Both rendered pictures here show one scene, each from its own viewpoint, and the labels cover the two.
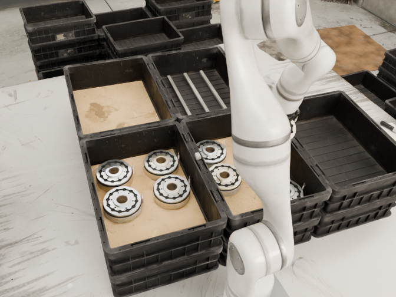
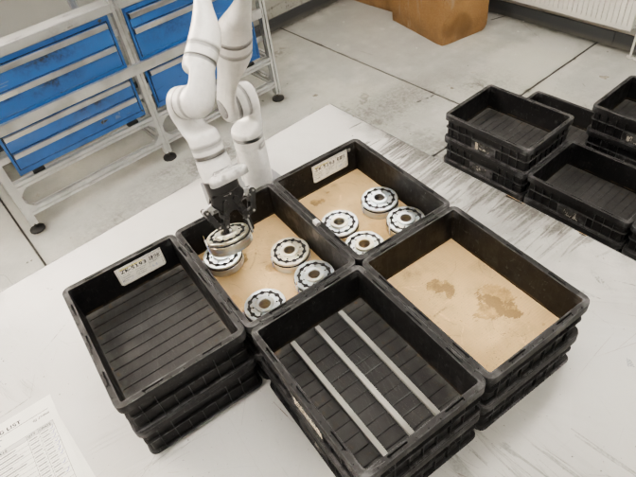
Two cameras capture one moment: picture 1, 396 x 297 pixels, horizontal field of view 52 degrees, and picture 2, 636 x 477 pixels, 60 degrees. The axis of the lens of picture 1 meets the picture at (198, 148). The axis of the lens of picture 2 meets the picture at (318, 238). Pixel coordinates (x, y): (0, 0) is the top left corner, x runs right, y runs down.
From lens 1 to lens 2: 181 cm
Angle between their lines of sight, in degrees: 92
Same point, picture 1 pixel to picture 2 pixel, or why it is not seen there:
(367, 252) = not seen: hidden behind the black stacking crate
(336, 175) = (160, 310)
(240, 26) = not seen: outside the picture
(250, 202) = (258, 248)
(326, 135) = (159, 373)
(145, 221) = (353, 203)
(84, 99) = (538, 318)
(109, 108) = (488, 315)
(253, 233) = (241, 86)
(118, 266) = (353, 162)
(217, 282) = not seen: hidden behind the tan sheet
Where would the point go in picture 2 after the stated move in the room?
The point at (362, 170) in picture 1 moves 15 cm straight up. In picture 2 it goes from (125, 327) to (100, 289)
